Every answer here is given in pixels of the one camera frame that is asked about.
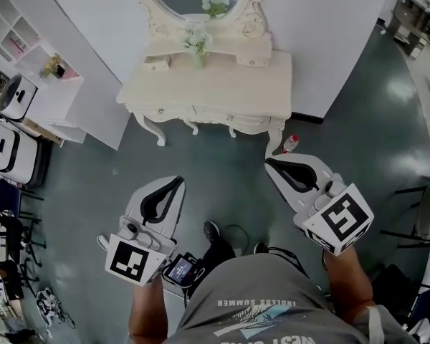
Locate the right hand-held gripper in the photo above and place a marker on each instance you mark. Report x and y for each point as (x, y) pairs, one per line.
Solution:
(344, 217)

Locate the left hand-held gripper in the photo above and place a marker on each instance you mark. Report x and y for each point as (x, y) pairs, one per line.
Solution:
(129, 260)

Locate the small white drawer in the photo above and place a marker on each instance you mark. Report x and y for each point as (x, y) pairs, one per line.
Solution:
(157, 63)
(252, 60)

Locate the person's left forearm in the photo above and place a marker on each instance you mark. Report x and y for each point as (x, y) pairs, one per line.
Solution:
(147, 310)

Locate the person's right forearm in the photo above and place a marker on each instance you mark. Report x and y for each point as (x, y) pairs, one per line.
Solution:
(349, 285)

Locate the wide white drawer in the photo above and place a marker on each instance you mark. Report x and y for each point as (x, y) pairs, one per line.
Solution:
(231, 116)
(161, 110)

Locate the white dressing table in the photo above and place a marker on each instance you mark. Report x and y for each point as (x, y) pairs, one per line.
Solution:
(218, 84)

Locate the red-capped plastic bottle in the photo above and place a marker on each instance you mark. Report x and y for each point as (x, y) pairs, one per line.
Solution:
(289, 144)

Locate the person's black shoe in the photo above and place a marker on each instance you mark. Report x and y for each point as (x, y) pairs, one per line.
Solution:
(261, 247)
(211, 230)

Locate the black device with screen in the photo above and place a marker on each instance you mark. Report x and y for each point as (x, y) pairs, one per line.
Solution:
(181, 269)

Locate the person's black trouser leg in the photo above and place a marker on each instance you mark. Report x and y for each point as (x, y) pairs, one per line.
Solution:
(218, 251)

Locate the person's grey printed t-shirt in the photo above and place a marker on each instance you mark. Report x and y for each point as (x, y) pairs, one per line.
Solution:
(272, 299)

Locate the grey chair with black legs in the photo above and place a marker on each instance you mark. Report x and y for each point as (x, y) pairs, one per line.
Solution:
(428, 210)

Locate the blue chair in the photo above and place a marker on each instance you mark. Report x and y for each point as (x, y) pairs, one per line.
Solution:
(3, 197)

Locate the white and black case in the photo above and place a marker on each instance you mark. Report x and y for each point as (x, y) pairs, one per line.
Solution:
(19, 97)
(10, 152)

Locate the white flowers in vase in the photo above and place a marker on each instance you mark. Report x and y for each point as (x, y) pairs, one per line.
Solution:
(196, 41)

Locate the potted yellow plant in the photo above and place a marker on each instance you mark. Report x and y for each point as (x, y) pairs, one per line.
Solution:
(53, 66)

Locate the white cubby shelf unit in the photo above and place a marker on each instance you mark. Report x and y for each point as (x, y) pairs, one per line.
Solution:
(32, 59)

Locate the grey office desk unit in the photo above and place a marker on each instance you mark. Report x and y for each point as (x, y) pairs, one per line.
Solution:
(415, 23)

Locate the pink book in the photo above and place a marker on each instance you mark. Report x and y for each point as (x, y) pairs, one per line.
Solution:
(18, 43)

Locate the black frame chair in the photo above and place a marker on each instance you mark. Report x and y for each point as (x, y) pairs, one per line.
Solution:
(14, 235)

